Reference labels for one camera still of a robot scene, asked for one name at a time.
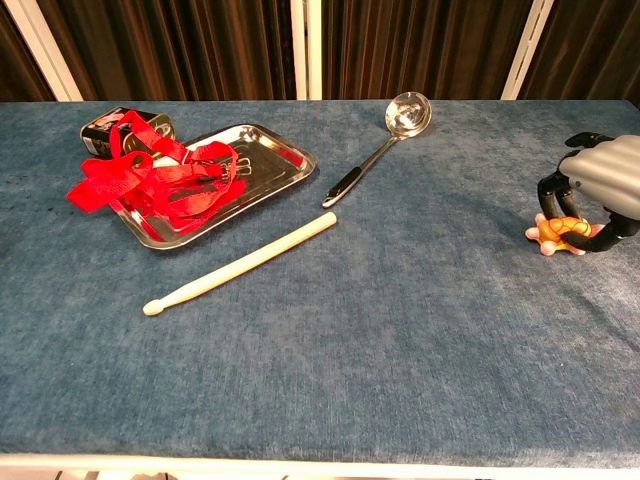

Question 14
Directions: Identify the white slotted upright post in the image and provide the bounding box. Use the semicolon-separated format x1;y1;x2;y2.
290;0;324;101
501;0;556;101
4;0;84;103

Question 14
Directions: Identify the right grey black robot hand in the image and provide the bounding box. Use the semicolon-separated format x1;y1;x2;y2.
537;131;640;254

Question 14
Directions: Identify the dark brown curtain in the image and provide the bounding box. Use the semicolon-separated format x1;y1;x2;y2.
0;0;640;103

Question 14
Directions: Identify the red fabric lanyard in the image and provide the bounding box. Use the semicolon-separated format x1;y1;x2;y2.
65;110;248;234

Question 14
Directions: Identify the stainless steel soup ladle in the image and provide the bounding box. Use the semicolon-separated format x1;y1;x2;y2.
321;91;433;210

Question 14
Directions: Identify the orange toy turtle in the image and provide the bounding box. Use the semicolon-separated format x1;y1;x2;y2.
524;213;607;257

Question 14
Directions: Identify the stainless steel rectangular tray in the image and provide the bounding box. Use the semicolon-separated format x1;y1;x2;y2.
107;123;318;251

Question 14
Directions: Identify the black rectangular tin can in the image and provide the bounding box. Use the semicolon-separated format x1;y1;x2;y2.
79;106;177;161

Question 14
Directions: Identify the metal binder clip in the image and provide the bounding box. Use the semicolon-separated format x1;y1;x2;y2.
219;156;253;180

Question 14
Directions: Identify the blue fabric tablecloth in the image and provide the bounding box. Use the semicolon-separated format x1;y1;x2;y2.
0;99;640;470

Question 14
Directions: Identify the cream wooden drumstick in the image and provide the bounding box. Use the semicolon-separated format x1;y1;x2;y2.
142;211;339;318

